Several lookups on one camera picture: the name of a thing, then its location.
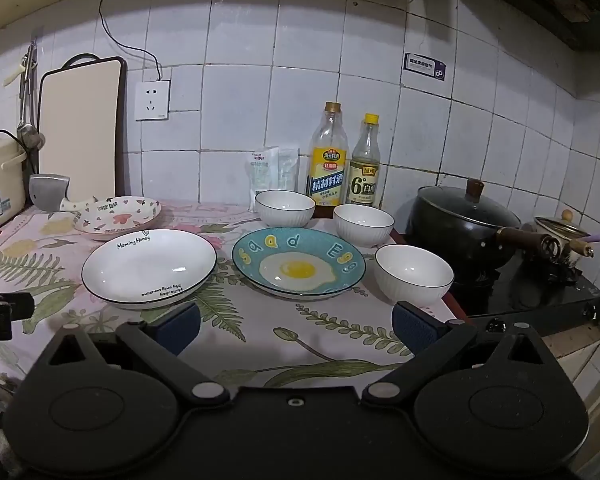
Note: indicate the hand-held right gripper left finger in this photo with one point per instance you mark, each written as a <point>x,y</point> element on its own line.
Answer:
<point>177,327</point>

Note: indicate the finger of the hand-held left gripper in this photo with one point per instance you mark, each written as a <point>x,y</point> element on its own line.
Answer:
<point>22,306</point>

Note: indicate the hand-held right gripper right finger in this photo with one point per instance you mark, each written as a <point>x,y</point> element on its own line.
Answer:
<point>412,327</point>

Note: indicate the large white bowl black rim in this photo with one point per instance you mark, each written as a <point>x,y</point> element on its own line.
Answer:
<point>364,225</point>

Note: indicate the white ribbed bowl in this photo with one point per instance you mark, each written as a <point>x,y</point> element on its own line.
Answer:
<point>414,275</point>
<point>285,210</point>

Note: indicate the white plate with black rim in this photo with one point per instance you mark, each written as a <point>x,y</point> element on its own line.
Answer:
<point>145,270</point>

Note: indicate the black cooking pot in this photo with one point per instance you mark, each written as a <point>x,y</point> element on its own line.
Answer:
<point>445,245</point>

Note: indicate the blue fried egg plate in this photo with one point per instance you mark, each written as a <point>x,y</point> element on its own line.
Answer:
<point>257,260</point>

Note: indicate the floral tablecloth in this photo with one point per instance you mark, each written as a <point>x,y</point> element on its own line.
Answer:
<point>290,340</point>

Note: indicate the black gas stove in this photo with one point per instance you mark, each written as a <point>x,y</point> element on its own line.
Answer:
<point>525,290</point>

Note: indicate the heart print plate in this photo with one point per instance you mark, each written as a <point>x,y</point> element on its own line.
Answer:
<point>125,217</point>

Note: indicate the cream rice cooker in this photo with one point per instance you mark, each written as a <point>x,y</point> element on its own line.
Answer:
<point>0,185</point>

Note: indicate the glass pot lid wooden knob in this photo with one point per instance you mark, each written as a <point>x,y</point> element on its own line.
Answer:
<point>460,207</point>

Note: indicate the vinegar bottle yellow cap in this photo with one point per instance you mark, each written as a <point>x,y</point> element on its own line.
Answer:
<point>364,180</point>

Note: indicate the hanging metal ladle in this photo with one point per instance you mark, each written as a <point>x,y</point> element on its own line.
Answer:
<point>30,135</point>

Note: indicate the small cream enamel pot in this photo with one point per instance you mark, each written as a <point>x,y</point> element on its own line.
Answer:
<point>555,227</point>

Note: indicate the white seasoning packet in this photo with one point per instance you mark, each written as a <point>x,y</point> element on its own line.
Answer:
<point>262,175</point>

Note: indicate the cooking wine bottle yellow label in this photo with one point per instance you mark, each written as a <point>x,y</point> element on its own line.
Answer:
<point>326,175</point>

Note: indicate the cream cutting board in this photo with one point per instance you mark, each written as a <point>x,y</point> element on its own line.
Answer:
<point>80,130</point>

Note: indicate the clear seasoning packet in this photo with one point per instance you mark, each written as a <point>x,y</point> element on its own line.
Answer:
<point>289,167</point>

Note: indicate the white wall socket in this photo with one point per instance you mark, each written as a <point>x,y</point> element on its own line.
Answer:
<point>152,100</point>

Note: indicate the purple and white wall sticker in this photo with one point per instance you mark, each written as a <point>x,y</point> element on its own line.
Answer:
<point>425,67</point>

